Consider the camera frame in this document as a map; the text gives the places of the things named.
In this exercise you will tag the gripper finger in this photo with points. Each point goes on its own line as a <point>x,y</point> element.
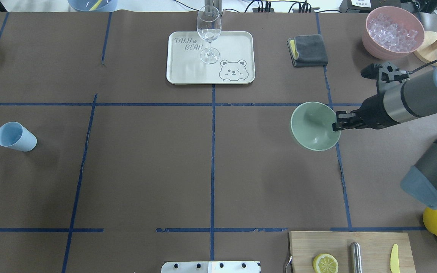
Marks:
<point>350,125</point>
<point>342,117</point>

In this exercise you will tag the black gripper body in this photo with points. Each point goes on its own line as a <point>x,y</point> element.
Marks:
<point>371,112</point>

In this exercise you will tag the green bowl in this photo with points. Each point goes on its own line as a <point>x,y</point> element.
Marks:
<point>311,126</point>

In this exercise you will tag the light blue cup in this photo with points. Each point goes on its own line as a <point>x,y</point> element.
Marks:
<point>16,137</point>

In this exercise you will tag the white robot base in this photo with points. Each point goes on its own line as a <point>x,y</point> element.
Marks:
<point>211,267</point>

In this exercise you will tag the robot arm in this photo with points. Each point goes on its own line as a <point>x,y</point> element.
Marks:
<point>400,99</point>

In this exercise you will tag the ice cubes in pink bowl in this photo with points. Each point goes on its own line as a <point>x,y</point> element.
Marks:
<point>390,35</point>

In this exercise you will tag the pink bowl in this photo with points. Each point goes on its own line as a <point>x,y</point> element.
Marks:
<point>399,15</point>

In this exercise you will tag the blue bowl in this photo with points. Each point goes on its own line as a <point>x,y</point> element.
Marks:
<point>93,5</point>

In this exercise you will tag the grey folded cloth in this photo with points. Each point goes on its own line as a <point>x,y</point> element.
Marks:
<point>308,51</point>

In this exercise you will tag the cream bear tray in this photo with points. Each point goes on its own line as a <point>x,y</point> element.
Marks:
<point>236,64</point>

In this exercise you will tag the steel muddler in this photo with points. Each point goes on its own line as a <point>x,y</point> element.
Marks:
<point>356,258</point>

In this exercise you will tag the wooden cutting board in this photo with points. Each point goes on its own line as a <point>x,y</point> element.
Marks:
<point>375,248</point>

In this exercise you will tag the lemon half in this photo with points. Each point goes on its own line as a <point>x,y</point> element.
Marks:
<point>325,263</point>

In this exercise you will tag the wine glass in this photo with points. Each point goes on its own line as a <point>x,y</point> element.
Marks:
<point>209,27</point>

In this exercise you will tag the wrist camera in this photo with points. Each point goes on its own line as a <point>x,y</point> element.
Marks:
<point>384,72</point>

